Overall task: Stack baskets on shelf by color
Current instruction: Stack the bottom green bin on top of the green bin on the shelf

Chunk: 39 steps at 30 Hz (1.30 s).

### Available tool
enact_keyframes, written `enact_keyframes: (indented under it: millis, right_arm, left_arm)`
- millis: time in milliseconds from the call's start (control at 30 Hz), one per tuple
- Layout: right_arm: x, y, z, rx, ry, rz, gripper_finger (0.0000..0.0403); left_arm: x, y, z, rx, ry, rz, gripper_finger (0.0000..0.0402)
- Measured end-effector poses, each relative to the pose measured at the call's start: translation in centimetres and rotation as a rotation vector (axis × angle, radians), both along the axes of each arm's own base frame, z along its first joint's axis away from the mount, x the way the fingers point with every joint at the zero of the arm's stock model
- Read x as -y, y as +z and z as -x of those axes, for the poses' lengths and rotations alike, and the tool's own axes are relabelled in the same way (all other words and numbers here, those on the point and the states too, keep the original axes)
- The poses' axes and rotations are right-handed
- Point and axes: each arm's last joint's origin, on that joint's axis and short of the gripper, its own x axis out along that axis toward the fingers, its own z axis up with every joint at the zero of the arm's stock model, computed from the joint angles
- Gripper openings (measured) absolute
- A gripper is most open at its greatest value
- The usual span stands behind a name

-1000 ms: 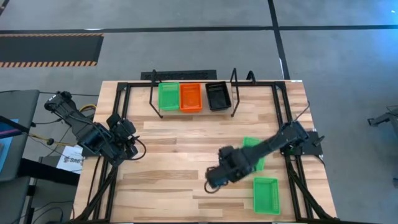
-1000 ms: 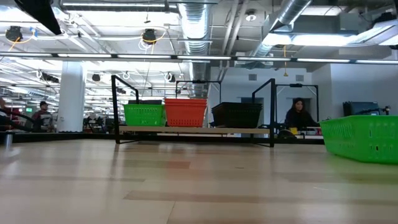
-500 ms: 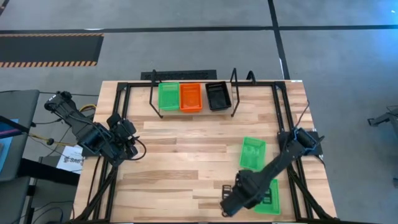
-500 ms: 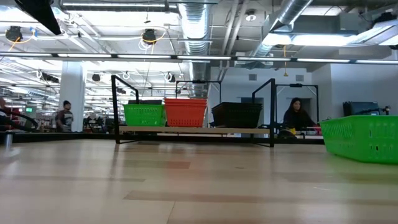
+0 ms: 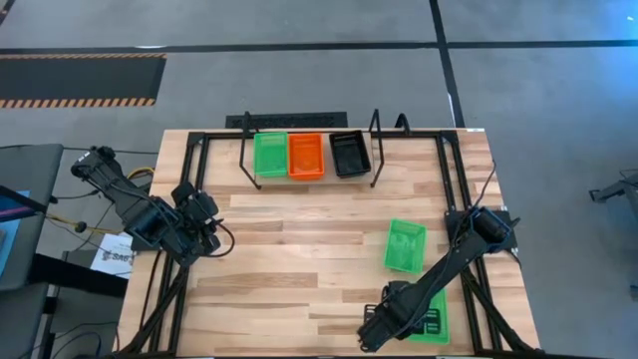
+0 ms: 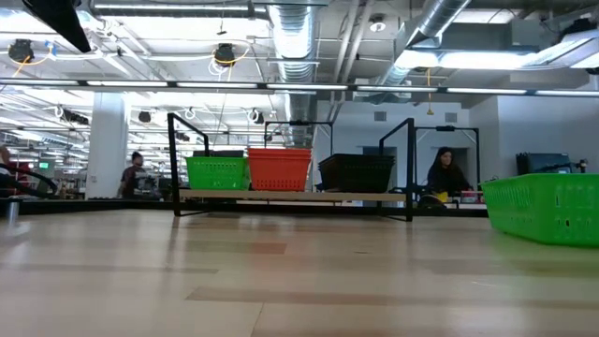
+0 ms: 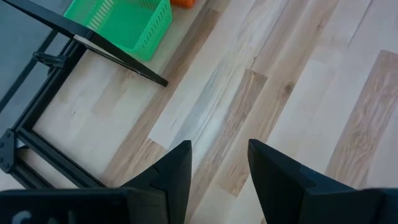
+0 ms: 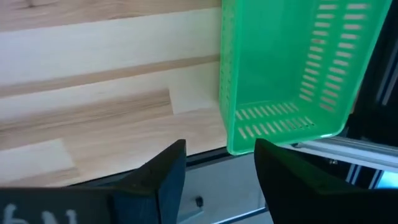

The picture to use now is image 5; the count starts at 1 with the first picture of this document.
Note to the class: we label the black perforated metal panel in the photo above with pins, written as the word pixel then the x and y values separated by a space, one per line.
pixel 299 120

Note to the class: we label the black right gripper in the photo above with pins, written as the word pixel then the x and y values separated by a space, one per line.
pixel 389 319

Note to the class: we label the wooden shelf with black frame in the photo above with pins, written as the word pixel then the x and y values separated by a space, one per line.
pixel 279 181

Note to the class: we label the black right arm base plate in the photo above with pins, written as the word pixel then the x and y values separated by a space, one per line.
pixel 508 242

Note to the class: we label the green plastic slotted basket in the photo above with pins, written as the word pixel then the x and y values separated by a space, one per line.
pixel 270 154
pixel 443 304
pixel 406 247

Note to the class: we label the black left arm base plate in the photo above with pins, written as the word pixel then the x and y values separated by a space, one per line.
pixel 142 244

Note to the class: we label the black curved table clamp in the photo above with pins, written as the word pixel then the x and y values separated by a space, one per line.
pixel 402 115

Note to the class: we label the grey cart table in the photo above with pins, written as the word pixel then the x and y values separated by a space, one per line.
pixel 30 169

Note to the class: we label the white printed paper sheet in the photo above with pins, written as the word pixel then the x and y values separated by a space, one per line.
pixel 112 259

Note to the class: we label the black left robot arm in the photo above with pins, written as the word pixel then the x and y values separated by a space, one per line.
pixel 124 194

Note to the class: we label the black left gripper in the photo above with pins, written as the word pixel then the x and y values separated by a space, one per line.
pixel 204 214

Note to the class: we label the black mat with hazard stripes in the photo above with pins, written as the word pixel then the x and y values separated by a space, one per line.
pixel 75 77

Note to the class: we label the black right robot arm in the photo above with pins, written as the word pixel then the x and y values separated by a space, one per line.
pixel 448 259

